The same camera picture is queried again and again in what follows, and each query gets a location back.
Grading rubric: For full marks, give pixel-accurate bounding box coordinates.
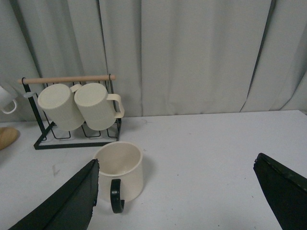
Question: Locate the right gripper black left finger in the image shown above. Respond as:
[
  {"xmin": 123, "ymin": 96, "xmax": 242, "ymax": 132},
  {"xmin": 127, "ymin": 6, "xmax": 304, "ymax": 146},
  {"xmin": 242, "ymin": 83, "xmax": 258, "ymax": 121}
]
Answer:
[{"xmin": 10, "ymin": 159, "xmax": 99, "ymax": 230}]

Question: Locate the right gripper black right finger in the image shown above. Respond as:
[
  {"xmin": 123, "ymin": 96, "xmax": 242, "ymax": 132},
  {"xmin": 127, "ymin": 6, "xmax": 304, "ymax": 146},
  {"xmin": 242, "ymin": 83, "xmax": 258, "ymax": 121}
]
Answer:
[{"xmin": 253, "ymin": 153, "xmax": 307, "ymax": 230}]

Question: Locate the cream mug black handle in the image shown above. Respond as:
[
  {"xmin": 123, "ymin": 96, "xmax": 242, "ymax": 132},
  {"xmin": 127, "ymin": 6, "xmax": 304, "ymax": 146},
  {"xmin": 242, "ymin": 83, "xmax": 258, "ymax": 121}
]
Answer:
[{"xmin": 94, "ymin": 141, "xmax": 144, "ymax": 214}]

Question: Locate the wooden mug tree stand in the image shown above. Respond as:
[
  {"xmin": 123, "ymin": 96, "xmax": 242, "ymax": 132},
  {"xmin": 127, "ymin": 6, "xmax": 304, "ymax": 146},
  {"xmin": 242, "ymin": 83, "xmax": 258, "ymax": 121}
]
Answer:
[{"xmin": 0, "ymin": 127, "xmax": 19, "ymax": 150}]

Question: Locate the cream mug right on rack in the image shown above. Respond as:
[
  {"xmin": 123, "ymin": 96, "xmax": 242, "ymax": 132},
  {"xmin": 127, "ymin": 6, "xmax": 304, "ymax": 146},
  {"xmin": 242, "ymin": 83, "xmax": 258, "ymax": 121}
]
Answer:
[{"xmin": 74, "ymin": 83, "xmax": 125, "ymax": 131}]

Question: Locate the cream mug on rack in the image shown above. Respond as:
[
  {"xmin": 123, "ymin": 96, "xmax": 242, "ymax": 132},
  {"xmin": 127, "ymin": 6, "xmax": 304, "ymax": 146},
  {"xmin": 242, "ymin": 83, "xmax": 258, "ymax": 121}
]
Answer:
[
  {"xmin": 38, "ymin": 84, "xmax": 85, "ymax": 131},
  {"xmin": 74, "ymin": 83, "xmax": 125, "ymax": 131}
]

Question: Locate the cream mug left on rack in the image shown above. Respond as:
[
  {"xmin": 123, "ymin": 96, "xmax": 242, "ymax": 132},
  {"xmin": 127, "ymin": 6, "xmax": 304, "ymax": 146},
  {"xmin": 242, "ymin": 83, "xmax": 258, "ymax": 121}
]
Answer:
[{"xmin": 38, "ymin": 84, "xmax": 85, "ymax": 131}]

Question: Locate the white ceramic hanging mug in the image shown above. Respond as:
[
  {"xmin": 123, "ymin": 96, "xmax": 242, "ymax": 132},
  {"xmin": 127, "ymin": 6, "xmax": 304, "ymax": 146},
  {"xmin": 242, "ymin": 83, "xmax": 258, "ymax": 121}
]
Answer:
[{"xmin": 0, "ymin": 86, "xmax": 17, "ymax": 115}]

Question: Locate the grey curtain backdrop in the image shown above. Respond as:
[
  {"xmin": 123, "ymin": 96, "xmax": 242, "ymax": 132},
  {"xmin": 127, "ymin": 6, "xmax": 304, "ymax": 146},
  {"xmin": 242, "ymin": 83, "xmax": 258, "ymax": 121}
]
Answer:
[{"xmin": 0, "ymin": 0, "xmax": 307, "ymax": 122}]

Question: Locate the black wire mug rack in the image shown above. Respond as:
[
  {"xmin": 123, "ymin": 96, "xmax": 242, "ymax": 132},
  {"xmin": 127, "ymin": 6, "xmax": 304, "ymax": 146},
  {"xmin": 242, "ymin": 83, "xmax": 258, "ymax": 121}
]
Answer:
[{"xmin": 18, "ymin": 74, "xmax": 122, "ymax": 150}]

